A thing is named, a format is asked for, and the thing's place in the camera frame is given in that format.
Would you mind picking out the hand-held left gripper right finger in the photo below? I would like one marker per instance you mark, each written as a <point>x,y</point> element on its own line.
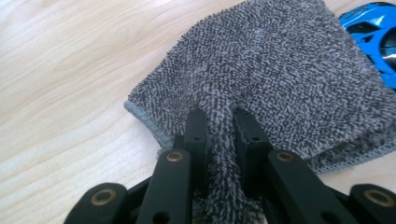
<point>250,140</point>

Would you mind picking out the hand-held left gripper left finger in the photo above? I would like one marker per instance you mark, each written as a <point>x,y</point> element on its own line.
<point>196,137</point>

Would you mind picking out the grey terry cloth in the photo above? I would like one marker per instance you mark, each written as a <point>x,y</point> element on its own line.
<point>264,77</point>

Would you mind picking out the blue toy car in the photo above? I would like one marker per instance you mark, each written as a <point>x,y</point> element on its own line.
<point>373,34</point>

